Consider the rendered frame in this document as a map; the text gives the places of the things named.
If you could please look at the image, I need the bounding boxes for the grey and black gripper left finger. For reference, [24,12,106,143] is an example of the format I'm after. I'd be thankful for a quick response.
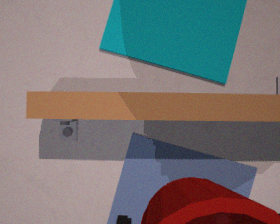
[116,215,131,224]

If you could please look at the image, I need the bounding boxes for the dark red cup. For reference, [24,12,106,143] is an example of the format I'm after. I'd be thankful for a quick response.
[141,177,280,224]

